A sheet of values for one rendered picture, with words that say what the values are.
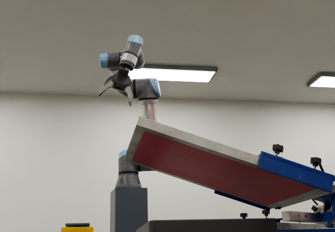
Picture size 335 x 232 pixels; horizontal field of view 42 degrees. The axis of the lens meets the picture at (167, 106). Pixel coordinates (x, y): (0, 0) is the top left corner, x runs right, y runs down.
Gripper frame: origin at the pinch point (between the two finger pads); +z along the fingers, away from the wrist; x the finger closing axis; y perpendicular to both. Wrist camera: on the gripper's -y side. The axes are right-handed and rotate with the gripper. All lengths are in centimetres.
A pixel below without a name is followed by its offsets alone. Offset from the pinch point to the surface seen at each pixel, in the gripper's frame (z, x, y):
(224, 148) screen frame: 16, -46, -29
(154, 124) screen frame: 15.0, -18.7, -29.2
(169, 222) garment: 47, -34, -22
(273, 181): 19, -73, -16
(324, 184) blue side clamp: 18, -87, -30
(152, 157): 17.7, -24.1, 7.0
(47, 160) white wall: -40, 78, 380
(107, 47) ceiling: -146, 39, 236
